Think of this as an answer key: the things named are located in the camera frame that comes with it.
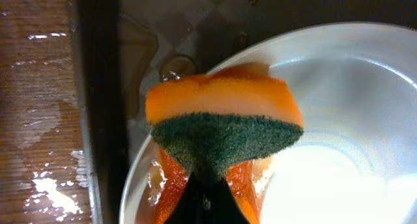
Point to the orange and green sponge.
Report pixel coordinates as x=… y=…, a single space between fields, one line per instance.
x=223 y=125

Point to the white plate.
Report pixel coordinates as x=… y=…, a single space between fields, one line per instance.
x=355 y=86

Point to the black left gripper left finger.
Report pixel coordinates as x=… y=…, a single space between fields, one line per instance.
x=190 y=207

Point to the black plastic tray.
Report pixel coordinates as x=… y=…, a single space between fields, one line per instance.
x=123 y=48

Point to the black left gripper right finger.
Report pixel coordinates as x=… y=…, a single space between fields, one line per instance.
x=221 y=207

